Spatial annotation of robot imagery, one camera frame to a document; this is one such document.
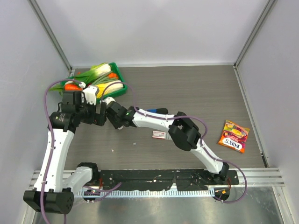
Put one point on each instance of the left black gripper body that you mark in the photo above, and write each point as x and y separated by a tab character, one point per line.
88	115

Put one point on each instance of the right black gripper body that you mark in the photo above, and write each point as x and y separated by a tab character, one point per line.
115	121

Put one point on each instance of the dark blue stapler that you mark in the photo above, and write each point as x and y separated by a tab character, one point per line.
158	110

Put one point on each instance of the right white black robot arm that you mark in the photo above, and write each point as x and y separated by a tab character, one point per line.
182	130

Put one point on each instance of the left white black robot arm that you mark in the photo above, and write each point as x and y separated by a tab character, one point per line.
51	193

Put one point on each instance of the yellow white napa cabbage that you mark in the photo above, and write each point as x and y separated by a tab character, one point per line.
110	87

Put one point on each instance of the green plastic tray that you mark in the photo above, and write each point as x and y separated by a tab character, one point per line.
120	79

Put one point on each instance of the green long beans bundle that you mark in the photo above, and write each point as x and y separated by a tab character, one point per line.
104	80

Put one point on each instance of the small orange carrot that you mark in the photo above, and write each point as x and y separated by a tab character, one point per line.
113	75

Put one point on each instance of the large orange carrot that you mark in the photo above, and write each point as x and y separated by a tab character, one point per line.
72	87

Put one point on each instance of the upper white bok choy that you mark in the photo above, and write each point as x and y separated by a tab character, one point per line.
93	74

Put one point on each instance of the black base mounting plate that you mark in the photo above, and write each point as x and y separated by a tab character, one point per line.
162	179

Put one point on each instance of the colourful candy bag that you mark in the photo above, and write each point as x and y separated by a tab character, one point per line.
234	136

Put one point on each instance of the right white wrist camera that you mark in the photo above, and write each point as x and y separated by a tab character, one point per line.
108	100

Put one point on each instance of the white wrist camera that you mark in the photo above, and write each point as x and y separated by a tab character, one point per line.
90	94
108	100

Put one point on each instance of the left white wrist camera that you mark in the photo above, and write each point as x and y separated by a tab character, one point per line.
90	94

